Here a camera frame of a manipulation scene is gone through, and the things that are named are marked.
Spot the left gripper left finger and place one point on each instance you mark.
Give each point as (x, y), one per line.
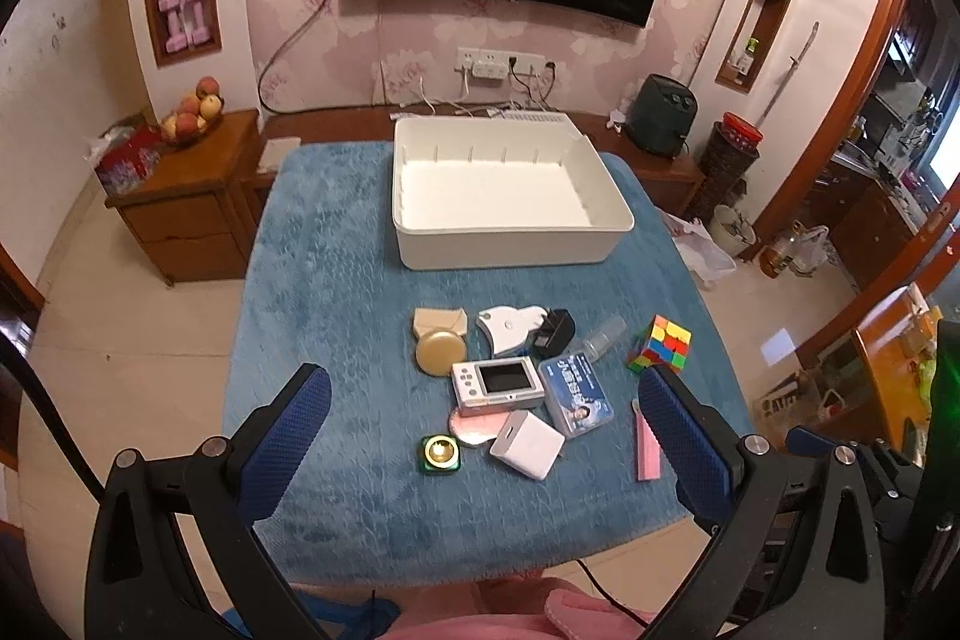
(141, 582)

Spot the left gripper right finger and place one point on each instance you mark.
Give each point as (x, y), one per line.
(792, 550)

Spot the pink stick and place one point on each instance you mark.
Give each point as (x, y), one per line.
(648, 450)

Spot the multicolour puzzle cube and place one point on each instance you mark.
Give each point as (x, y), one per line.
(664, 343)

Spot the blue labelled clear box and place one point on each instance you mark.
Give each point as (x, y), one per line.
(575, 399)

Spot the green gold small box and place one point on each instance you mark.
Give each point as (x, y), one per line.
(438, 453)

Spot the white cube charger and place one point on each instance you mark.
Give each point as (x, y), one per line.
(527, 445)

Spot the clear plastic bottle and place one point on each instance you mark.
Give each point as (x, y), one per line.
(599, 341)

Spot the black power adapter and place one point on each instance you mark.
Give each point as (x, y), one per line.
(554, 334)

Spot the pink oval compact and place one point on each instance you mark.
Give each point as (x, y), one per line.
(474, 430)

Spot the round gold tape measure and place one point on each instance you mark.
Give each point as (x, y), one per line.
(438, 351)

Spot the beige small box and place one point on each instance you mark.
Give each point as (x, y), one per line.
(427, 320)

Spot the white plastic scoop device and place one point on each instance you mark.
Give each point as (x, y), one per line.
(508, 329)

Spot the white plastic bag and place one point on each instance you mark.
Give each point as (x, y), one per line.
(706, 261)

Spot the wooden side cabinet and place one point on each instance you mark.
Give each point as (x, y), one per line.
(191, 217)

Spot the dark wicker basket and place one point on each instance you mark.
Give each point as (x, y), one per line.
(732, 148)

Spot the red tissue pack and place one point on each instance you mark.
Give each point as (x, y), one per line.
(125, 156)

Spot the bowl of fruit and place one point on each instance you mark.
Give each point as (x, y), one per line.
(196, 114)

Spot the white plastic storage bin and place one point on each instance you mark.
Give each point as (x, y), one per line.
(499, 193)

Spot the pink dumbbells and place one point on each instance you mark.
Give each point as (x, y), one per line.
(186, 25)

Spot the white power strip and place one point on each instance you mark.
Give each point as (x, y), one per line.
(498, 65)

